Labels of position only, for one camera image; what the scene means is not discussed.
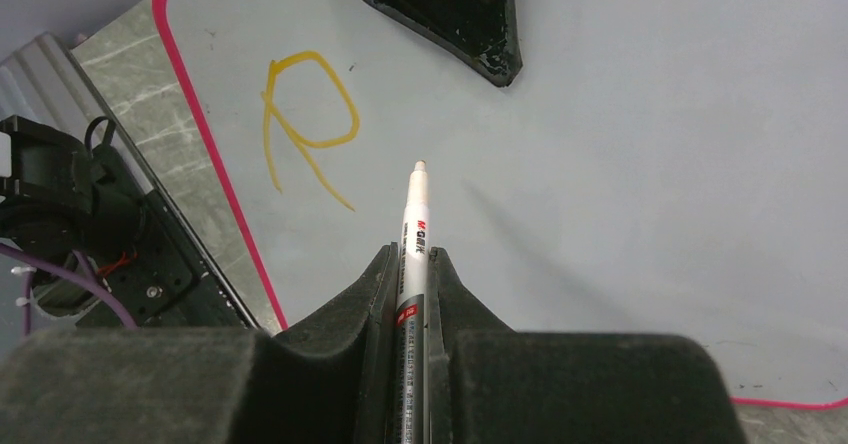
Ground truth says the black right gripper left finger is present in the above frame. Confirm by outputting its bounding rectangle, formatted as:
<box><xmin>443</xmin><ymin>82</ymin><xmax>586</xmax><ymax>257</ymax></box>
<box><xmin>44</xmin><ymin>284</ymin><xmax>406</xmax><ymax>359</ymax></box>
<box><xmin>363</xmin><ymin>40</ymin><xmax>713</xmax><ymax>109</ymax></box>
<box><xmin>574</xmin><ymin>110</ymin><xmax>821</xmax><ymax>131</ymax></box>
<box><xmin>1</xmin><ymin>244</ymin><xmax>398</xmax><ymax>443</ymax></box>

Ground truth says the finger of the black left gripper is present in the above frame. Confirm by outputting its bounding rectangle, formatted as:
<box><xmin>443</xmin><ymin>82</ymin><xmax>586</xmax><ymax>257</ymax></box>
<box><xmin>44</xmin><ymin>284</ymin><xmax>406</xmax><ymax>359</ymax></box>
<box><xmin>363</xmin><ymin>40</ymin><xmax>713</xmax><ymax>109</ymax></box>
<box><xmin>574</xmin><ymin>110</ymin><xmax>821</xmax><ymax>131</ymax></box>
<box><xmin>362</xmin><ymin>0</ymin><xmax>523</xmax><ymax>88</ymax></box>

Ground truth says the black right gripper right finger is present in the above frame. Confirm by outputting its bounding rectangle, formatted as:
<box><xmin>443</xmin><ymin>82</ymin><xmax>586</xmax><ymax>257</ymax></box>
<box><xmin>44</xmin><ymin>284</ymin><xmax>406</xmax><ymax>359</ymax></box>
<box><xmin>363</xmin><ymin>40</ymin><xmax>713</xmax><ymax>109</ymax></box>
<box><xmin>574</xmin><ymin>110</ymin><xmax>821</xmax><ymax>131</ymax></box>
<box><xmin>428</xmin><ymin>248</ymin><xmax>746</xmax><ymax>443</ymax></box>

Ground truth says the white marker pen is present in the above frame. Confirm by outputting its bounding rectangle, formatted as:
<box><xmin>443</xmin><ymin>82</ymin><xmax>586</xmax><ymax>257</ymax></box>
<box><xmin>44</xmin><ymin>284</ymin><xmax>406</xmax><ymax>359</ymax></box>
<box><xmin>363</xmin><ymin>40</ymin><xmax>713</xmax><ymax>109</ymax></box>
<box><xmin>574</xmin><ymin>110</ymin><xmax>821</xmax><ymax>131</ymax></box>
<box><xmin>391</xmin><ymin>160</ymin><xmax>430</xmax><ymax>444</ymax></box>

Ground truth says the pink framed whiteboard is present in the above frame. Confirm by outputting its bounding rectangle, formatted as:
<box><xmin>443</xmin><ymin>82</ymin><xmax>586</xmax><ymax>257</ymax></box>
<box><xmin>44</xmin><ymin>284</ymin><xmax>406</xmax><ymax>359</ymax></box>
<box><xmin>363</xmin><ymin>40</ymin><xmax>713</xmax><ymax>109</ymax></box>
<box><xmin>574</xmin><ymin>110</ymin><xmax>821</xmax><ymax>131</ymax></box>
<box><xmin>152</xmin><ymin>0</ymin><xmax>847</xmax><ymax>409</ymax></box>

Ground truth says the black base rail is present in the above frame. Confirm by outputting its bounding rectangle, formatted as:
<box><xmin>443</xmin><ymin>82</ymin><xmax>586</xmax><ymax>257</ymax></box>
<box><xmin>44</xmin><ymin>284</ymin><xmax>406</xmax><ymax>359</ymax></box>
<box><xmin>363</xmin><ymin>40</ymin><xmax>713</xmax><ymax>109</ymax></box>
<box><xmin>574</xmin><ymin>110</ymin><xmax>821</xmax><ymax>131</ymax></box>
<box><xmin>1</xmin><ymin>33</ymin><xmax>258</xmax><ymax>328</ymax></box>

